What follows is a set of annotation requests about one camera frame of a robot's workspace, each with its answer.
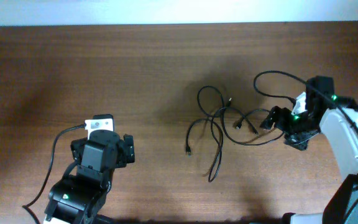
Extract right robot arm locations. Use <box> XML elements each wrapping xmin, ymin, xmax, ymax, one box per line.
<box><xmin>260</xmin><ymin>76</ymin><xmax>358</xmax><ymax>223</ymax></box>

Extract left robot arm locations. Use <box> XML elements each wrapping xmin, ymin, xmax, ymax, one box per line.
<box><xmin>44</xmin><ymin>130</ymin><xmax>135</xmax><ymax>224</ymax></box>

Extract right camera cable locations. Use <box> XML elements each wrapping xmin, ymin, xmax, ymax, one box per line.
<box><xmin>252</xmin><ymin>70</ymin><xmax>358</xmax><ymax>224</ymax></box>

